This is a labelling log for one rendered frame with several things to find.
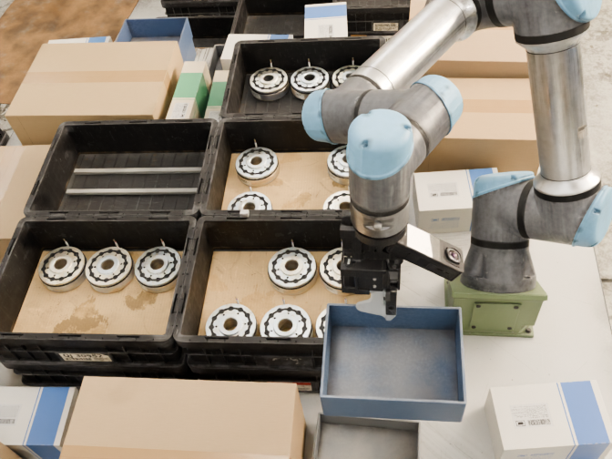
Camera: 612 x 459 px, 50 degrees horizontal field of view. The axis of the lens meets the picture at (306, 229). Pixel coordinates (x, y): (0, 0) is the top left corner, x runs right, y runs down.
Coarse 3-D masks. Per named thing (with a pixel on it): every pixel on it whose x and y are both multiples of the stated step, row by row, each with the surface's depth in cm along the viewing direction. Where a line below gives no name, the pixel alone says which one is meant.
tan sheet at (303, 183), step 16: (288, 160) 161; (304, 160) 160; (320, 160) 160; (288, 176) 157; (304, 176) 157; (320, 176) 156; (224, 192) 156; (240, 192) 156; (272, 192) 155; (288, 192) 154; (304, 192) 154; (320, 192) 153; (336, 192) 153; (224, 208) 153; (272, 208) 152; (288, 208) 151; (304, 208) 151; (320, 208) 150
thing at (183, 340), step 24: (216, 216) 139; (264, 216) 138; (288, 216) 137; (312, 216) 136; (336, 216) 136; (192, 264) 132; (192, 336) 122; (216, 336) 121; (240, 336) 121; (264, 336) 120
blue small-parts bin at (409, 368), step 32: (352, 320) 102; (384, 320) 102; (416, 320) 101; (448, 320) 100; (352, 352) 101; (384, 352) 101; (416, 352) 100; (448, 352) 100; (352, 384) 98; (384, 384) 98; (416, 384) 97; (448, 384) 97; (352, 416) 96; (384, 416) 95; (416, 416) 93; (448, 416) 92
